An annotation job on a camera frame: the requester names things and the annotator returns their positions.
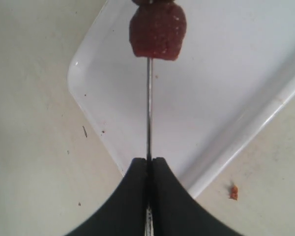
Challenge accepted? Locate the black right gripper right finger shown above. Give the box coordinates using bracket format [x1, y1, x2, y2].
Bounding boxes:
[151, 157, 240, 236]

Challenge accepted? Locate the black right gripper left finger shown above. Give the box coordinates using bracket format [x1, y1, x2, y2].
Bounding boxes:
[68, 158, 147, 236]

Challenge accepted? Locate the thin metal skewer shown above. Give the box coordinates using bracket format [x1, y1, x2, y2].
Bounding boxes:
[145, 58, 153, 236]

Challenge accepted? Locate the dark red ball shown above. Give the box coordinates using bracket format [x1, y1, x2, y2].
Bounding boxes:
[129, 1, 187, 61]
[132, 0, 174, 6]

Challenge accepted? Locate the dark red ball front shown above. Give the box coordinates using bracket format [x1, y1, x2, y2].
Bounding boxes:
[132, 0, 174, 6]

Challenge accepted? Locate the orange crumb near tray corner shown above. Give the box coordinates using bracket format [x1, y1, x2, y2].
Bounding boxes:
[230, 185, 238, 201]

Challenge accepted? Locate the white rectangular plastic tray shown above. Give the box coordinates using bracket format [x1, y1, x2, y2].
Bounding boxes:
[67, 0, 295, 197]

